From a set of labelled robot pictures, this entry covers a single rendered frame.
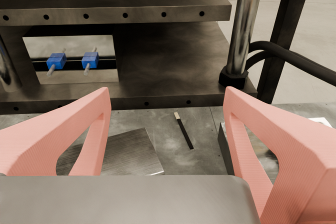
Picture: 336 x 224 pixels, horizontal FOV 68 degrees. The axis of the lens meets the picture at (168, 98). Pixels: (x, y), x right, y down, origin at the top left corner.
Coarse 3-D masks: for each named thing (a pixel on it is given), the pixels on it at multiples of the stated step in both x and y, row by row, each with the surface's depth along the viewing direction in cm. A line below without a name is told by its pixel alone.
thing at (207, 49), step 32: (0, 32) 121; (128, 32) 121; (160, 32) 121; (192, 32) 121; (32, 64) 96; (128, 64) 96; (160, 64) 96; (192, 64) 96; (224, 64) 96; (0, 96) 80; (32, 96) 80; (64, 96) 80; (128, 96) 80; (160, 96) 81; (192, 96) 81
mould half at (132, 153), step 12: (132, 132) 50; (144, 132) 50; (108, 144) 48; (120, 144) 48; (132, 144) 48; (144, 144) 48; (60, 156) 45; (72, 156) 45; (108, 156) 45; (120, 156) 45; (132, 156) 45; (144, 156) 45; (156, 156) 45; (60, 168) 43; (108, 168) 43; (120, 168) 43; (132, 168) 43; (144, 168) 43; (156, 168) 43
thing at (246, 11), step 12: (240, 0) 68; (252, 0) 67; (240, 12) 69; (252, 12) 69; (240, 24) 71; (252, 24) 71; (240, 36) 73; (240, 48) 75; (228, 60) 80; (240, 60) 78; (228, 72) 82; (240, 72) 81; (228, 84) 82; (240, 84) 82
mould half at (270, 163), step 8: (320, 120) 60; (224, 128) 58; (248, 128) 58; (224, 136) 56; (248, 136) 56; (256, 136) 56; (224, 144) 57; (256, 144) 45; (264, 144) 45; (224, 152) 57; (256, 152) 43; (264, 152) 43; (272, 152) 43; (224, 160) 57; (264, 160) 42; (272, 160) 42; (232, 168) 51; (264, 168) 41; (272, 168) 41; (272, 176) 40; (272, 184) 40
